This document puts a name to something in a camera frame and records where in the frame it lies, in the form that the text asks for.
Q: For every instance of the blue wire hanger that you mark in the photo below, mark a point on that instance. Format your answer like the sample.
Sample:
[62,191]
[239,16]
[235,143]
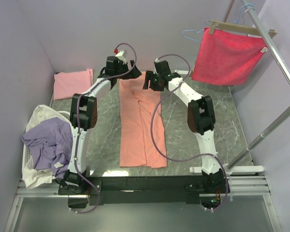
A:
[240,19]

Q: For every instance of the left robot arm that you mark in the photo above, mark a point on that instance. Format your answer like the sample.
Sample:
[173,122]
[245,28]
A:
[84,112]

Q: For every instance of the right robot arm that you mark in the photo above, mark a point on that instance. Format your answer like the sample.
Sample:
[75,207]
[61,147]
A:
[200,119]

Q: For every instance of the aluminium rail frame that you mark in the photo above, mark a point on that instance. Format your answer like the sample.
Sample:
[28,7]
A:
[239,186]

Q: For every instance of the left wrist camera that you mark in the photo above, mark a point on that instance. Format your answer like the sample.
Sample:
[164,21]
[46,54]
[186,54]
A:
[120,54]

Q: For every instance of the metal clothes rack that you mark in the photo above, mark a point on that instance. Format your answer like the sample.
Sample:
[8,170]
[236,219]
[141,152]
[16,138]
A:
[267,93]

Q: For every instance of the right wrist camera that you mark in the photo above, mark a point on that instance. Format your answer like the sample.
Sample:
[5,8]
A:
[157,66]

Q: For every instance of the lavender purple t shirt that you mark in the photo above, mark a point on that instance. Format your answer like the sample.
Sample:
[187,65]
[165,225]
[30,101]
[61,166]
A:
[50,144]

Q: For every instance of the wooden clip hanger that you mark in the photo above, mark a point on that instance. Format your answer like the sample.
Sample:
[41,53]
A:
[241,26]

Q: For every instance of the salmon orange t shirt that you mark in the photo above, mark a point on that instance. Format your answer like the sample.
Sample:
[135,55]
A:
[136,109]

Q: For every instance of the black base beam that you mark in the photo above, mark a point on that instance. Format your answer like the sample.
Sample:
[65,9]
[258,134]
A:
[93,196]

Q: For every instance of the white laundry basket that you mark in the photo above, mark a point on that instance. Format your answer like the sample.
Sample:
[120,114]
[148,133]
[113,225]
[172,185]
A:
[40,113]

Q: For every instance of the red microfiber towel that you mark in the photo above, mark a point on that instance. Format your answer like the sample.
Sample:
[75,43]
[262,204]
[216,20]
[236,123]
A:
[227,59]

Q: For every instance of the folded pink t shirt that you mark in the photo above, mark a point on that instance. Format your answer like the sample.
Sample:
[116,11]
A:
[68,83]

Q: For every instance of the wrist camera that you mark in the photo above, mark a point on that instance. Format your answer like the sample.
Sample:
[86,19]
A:
[157,66]
[120,54]

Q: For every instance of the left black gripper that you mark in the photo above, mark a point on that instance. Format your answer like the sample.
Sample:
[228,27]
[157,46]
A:
[135,73]

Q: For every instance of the white t shirt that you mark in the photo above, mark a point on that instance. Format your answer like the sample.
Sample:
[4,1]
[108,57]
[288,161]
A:
[36,140]

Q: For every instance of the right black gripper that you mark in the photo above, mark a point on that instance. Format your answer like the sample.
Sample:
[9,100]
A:
[149,76]

